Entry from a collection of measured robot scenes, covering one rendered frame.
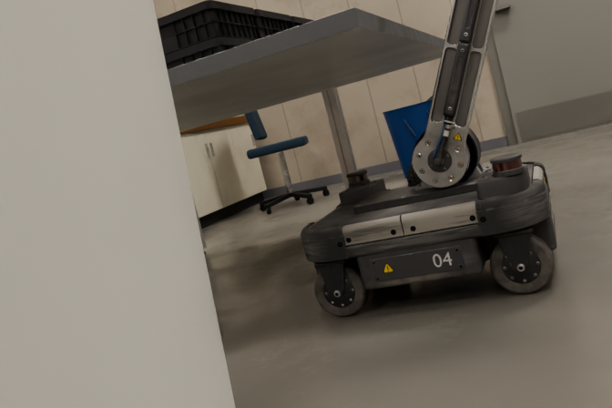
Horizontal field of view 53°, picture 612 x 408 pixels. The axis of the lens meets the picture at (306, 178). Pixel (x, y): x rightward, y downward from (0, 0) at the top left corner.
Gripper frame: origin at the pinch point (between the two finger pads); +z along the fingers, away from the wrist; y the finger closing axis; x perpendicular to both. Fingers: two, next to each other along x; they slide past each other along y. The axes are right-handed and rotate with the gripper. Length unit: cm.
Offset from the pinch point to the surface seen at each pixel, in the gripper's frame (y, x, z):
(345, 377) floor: 103, 53, 110
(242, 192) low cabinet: -225, -153, 83
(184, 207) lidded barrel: 179, 84, 66
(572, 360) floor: 103, 94, 112
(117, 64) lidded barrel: 184, 86, 58
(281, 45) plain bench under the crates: 91, 55, 43
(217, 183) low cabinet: -190, -151, 69
